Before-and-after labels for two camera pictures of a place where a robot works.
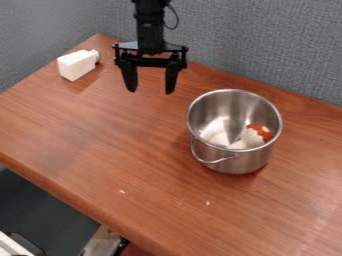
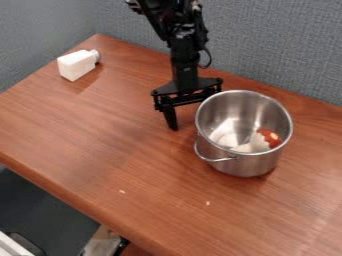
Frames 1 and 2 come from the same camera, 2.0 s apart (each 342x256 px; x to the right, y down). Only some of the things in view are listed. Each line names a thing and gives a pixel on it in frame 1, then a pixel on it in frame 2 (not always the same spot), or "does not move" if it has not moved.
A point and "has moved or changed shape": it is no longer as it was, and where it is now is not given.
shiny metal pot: [234, 124] has moved or changed shape
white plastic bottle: [78, 64] does not move
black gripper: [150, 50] -> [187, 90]
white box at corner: [10, 247] does not move
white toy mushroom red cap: [256, 136] -> [266, 139]
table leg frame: [106, 243] does not move
